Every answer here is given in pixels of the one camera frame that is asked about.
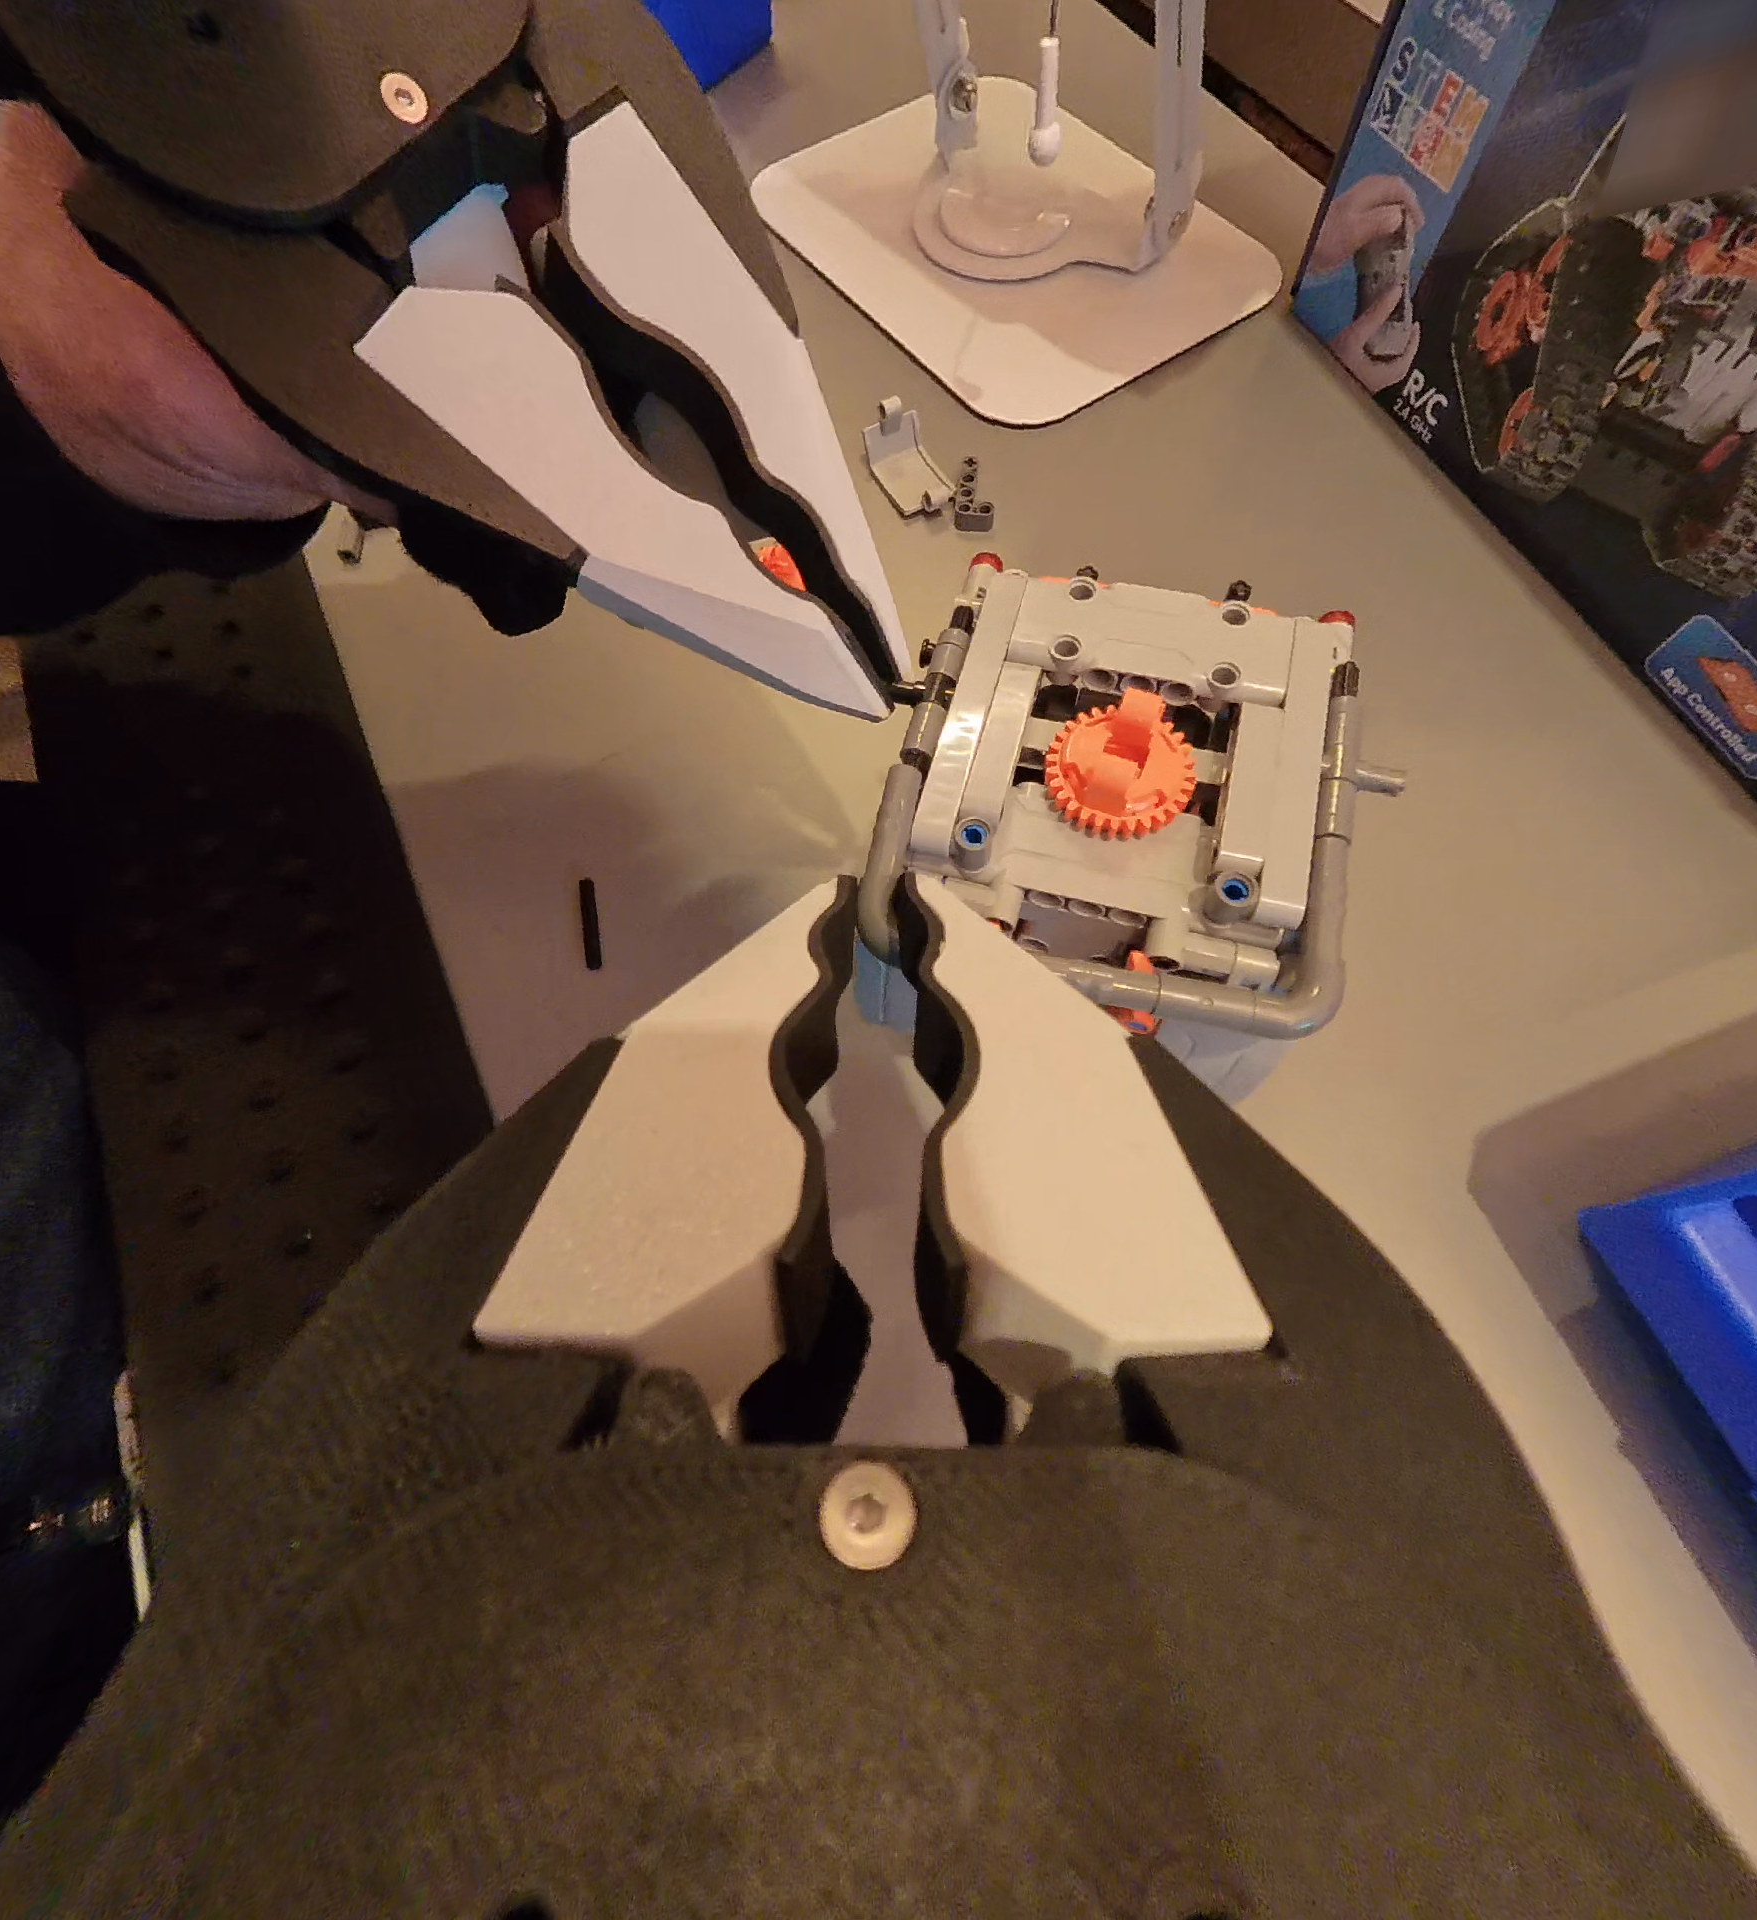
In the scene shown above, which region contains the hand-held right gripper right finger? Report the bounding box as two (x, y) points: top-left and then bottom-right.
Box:
(903, 880), (1272, 1448)

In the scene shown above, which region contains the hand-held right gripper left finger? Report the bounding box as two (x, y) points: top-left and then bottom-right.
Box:
(475, 880), (856, 1448)

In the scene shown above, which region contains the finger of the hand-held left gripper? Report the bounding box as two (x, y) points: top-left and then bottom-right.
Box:
(560, 100), (917, 653)
(353, 281), (896, 722)

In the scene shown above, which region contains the dark grey axle pin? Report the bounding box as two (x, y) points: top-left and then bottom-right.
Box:
(1103, 956), (1299, 1041)

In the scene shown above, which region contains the blue plastic bin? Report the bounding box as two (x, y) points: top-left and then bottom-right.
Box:
(648, 0), (778, 86)

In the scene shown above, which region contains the dark grey elbow connector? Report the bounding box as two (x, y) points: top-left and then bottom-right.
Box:
(849, 855), (929, 1017)

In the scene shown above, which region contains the grey white toy robot model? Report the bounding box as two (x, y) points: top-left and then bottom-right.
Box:
(856, 550), (1409, 1041)

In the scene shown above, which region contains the grey axle rod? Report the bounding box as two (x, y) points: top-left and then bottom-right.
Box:
(1314, 668), (1409, 937)
(863, 570), (1006, 887)

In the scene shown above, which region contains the person's left hand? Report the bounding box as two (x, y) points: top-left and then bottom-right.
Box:
(0, 100), (342, 537)

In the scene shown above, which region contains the light grey curved panel piece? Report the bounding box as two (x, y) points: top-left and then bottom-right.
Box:
(868, 397), (958, 512)

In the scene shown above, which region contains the white stand base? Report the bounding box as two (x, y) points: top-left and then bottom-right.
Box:
(753, 0), (1285, 428)

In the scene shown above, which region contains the blue storage bin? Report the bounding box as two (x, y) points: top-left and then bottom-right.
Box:
(1583, 1136), (1757, 1637)

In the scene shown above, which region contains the blue robot kit box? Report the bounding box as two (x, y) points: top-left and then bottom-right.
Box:
(1293, 0), (1757, 887)

